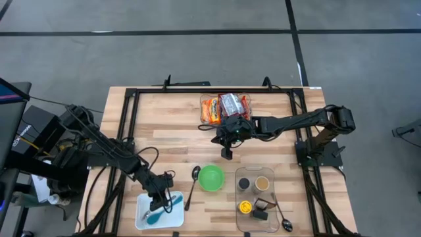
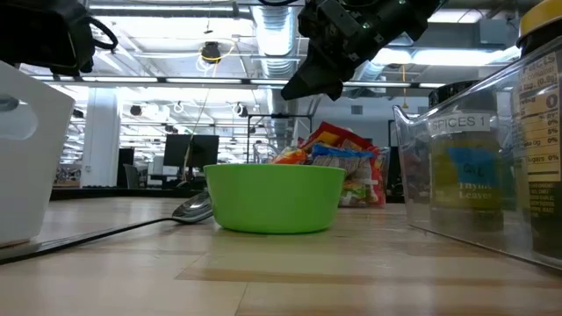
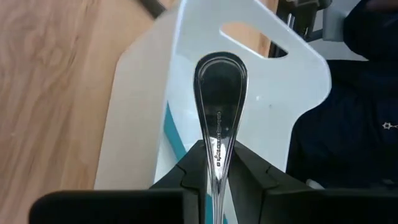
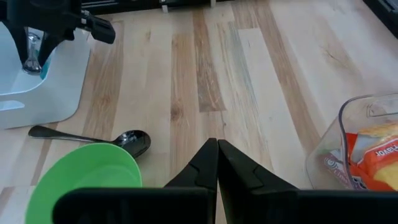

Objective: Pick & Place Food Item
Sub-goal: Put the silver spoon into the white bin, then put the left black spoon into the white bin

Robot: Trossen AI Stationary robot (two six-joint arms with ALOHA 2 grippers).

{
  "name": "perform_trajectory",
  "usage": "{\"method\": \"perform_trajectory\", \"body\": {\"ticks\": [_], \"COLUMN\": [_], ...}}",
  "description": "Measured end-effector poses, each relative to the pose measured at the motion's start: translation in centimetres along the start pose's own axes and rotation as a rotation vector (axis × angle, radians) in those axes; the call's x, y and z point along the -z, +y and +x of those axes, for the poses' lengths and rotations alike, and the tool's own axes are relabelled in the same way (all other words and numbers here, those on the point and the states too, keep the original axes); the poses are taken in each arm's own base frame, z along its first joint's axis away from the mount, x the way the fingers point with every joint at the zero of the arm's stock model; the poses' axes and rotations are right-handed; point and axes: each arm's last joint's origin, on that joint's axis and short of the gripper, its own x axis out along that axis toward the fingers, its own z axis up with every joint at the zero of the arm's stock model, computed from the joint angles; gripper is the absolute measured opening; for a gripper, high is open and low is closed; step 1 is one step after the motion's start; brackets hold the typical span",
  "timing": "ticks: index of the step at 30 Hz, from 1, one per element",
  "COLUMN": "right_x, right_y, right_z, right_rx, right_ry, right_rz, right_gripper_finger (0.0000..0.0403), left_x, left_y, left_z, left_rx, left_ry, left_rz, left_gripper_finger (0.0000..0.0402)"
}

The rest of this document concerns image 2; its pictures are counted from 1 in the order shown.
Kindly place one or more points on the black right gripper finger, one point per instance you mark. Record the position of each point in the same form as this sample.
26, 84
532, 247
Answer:
316, 74

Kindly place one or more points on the blue noodle packet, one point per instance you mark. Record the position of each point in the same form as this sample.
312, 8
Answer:
347, 164

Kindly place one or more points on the black lid spice jar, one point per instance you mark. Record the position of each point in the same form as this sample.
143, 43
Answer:
465, 175

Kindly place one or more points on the yellow lid seasoning jar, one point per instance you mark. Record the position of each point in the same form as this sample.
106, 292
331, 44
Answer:
542, 131

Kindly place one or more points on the black metal rack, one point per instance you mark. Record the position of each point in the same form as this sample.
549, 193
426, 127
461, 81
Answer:
281, 116

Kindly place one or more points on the short clear plastic bin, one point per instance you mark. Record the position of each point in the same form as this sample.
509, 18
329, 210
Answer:
388, 158

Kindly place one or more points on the white square pillar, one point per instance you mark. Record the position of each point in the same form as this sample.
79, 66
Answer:
101, 140

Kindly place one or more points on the green plastic bowl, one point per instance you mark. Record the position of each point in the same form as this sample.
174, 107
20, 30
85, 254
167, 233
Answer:
272, 197

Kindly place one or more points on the ceiling light strip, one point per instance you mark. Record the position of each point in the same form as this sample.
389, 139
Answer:
175, 80

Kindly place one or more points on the long clear plastic bin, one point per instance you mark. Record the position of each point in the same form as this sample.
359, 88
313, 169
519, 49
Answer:
417, 175

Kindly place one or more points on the black computer monitor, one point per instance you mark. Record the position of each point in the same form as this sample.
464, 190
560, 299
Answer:
193, 149

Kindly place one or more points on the white plastic bin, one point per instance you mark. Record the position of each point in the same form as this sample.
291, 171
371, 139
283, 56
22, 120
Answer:
30, 197

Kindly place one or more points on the dark office chair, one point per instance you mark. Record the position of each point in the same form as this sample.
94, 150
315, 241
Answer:
131, 175

